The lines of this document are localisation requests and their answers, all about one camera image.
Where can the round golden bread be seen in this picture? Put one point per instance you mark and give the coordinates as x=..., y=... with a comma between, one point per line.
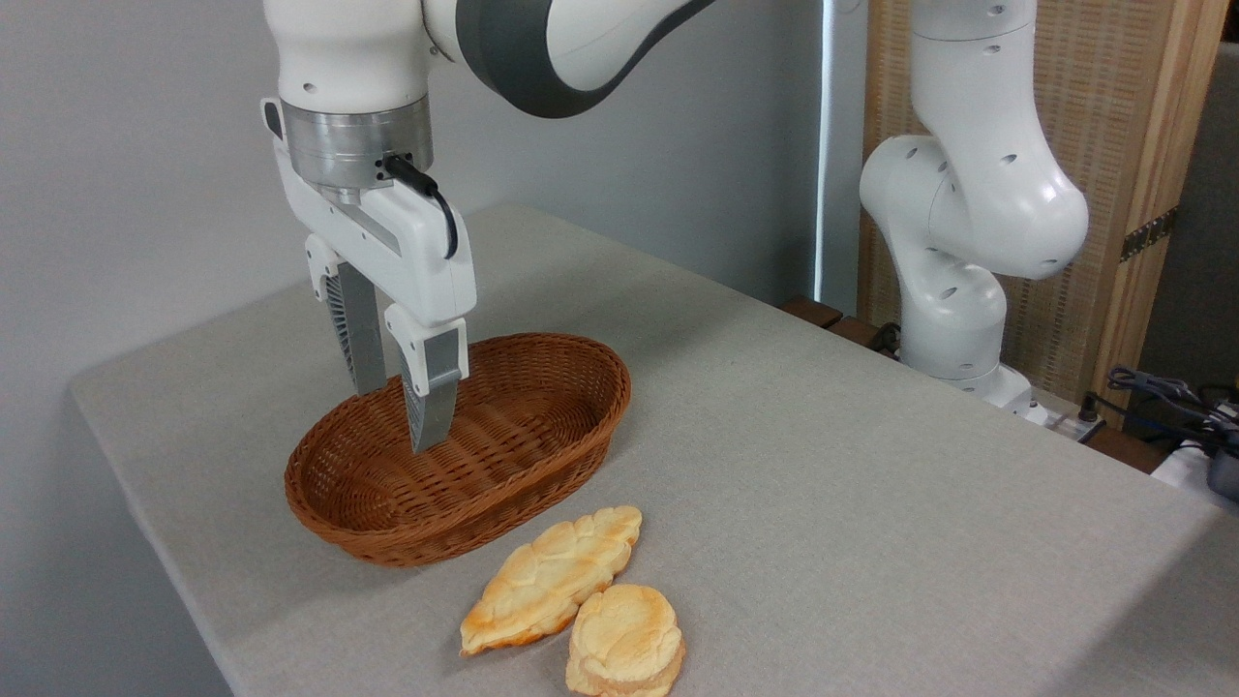
x=624, y=634

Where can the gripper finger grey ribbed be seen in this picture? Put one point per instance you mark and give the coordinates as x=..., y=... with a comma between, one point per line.
x=433, y=387
x=360, y=334

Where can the grey tablecloth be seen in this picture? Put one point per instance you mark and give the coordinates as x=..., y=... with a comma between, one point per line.
x=823, y=503

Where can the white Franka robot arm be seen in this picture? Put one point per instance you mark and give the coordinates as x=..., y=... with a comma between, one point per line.
x=968, y=194

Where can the wooden woven folding screen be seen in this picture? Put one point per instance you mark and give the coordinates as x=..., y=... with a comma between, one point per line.
x=1113, y=106

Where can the long golden bread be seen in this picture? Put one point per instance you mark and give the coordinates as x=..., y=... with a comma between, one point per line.
x=547, y=576

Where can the brown oval wicker basket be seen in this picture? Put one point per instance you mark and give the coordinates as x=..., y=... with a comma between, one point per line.
x=528, y=426

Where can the dark metal screen hinge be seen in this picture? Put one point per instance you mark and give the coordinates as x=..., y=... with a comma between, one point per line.
x=1150, y=233

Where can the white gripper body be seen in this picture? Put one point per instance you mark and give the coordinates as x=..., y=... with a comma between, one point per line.
x=426, y=257

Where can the white cloth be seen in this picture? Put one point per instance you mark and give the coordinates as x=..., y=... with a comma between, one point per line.
x=1183, y=469

